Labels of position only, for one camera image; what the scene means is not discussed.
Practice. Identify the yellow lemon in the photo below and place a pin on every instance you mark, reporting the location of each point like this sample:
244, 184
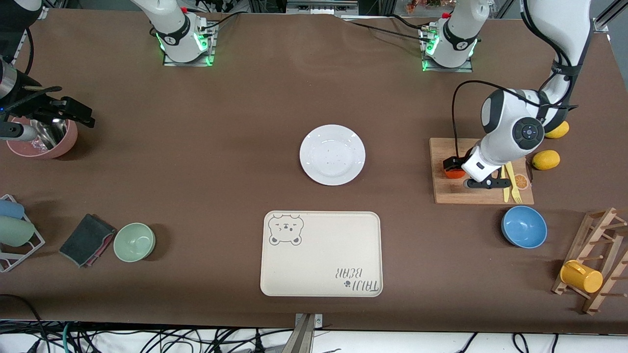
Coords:
546, 160
560, 130

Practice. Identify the white round plate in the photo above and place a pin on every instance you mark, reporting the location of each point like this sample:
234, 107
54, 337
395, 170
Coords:
332, 155

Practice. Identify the metal scoop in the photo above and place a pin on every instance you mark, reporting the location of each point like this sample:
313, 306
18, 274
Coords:
49, 136

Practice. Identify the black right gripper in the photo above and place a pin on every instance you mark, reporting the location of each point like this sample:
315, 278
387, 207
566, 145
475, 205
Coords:
30, 102

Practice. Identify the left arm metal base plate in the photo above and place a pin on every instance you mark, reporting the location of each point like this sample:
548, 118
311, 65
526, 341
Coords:
463, 68

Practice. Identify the pale green cup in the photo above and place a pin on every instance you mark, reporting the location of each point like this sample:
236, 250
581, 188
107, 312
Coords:
14, 231

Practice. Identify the wooden peg drying rack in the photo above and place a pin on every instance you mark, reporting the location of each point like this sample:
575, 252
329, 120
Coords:
588, 241

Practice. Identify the aluminium frame profile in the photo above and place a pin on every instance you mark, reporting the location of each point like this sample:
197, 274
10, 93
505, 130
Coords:
604, 22
319, 6

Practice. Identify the orange slice sticker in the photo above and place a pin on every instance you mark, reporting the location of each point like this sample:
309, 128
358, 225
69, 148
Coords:
523, 182

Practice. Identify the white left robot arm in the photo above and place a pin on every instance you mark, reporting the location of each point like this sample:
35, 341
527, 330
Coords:
510, 132

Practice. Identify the wooden cutting board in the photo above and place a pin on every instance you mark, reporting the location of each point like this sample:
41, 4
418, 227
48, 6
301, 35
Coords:
451, 193

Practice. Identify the light blue cup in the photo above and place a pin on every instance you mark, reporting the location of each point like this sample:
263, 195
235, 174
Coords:
10, 209

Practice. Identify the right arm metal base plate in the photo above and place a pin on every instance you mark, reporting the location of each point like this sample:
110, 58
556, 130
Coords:
169, 62

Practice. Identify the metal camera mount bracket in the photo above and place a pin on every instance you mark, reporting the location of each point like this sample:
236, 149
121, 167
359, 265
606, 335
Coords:
305, 338

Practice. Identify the yellow cup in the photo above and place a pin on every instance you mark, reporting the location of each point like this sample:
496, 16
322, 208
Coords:
584, 278

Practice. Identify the blue bowl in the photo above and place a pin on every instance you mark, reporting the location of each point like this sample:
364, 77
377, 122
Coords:
524, 227

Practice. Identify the pink bowl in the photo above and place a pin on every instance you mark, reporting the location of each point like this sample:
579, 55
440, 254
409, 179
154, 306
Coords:
64, 142

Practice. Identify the pale green bowl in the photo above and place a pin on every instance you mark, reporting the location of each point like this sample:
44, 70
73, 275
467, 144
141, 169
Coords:
134, 242

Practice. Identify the dark grey folded cloth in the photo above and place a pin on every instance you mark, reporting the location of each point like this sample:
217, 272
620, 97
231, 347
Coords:
86, 238

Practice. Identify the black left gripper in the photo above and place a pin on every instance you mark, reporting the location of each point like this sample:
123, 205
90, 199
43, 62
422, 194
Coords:
450, 163

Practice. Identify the cream bear print tray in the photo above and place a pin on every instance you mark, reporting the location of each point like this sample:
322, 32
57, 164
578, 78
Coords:
319, 255

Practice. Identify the clear ice cubes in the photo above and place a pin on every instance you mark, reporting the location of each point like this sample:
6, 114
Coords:
37, 143

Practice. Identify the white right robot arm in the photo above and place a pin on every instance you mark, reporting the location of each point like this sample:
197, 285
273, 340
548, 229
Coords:
176, 29

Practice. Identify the orange fruit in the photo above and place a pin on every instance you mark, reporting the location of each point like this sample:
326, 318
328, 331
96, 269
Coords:
454, 174

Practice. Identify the yellow plastic fork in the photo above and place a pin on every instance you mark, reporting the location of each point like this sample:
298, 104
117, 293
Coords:
516, 193

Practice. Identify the yellow plastic knife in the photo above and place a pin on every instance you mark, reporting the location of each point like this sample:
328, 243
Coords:
506, 193

